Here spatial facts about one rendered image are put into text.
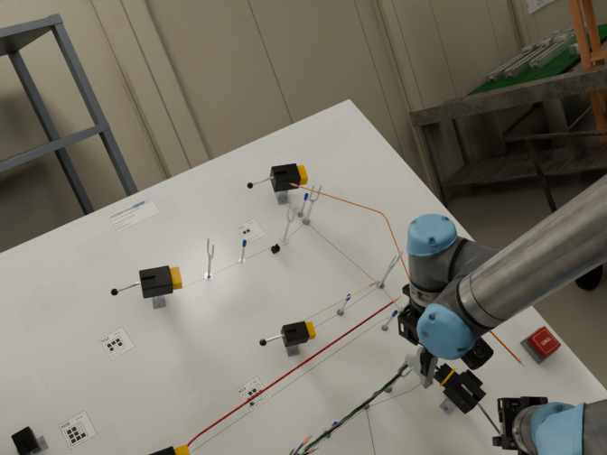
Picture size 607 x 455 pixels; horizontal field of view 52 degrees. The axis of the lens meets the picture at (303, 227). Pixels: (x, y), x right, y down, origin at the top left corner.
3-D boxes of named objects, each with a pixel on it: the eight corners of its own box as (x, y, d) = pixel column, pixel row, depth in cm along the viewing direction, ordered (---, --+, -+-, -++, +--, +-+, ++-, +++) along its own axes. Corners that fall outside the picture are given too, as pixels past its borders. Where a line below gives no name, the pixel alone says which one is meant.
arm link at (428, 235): (447, 251, 90) (396, 233, 95) (447, 301, 97) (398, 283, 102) (470, 218, 95) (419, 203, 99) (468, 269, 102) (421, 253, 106)
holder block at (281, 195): (242, 192, 138) (245, 169, 131) (290, 185, 142) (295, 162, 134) (247, 209, 136) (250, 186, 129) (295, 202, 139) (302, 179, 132)
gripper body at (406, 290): (424, 312, 118) (422, 268, 110) (462, 336, 112) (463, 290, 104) (397, 338, 114) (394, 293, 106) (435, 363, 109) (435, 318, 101)
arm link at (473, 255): (507, 333, 88) (434, 306, 93) (534, 293, 95) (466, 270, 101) (515, 289, 83) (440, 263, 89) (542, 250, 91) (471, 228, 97)
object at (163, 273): (112, 295, 121) (107, 274, 114) (170, 284, 125) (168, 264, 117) (116, 316, 119) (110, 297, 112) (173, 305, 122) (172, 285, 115)
